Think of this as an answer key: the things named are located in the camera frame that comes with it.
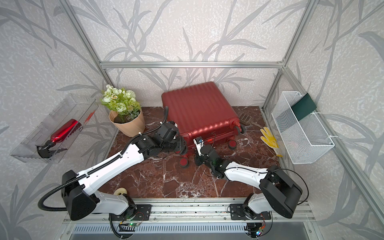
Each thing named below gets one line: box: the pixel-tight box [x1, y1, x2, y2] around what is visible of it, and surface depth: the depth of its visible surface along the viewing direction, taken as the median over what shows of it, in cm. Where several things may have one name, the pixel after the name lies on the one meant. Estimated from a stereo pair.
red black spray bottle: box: [35, 118, 82, 158], surface depth 63 cm
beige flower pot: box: [108, 108, 146, 137], surface depth 95 cm
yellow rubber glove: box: [260, 126, 284, 158], surface depth 104 cm
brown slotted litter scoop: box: [239, 113, 263, 128], surface depth 114 cm
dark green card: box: [291, 92, 317, 122], surface depth 73 cm
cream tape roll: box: [113, 187, 128, 196], surface depth 80 cm
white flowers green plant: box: [100, 84, 142, 124], surface depth 88 cm
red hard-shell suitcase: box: [162, 81, 246, 168], surface depth 89 cm
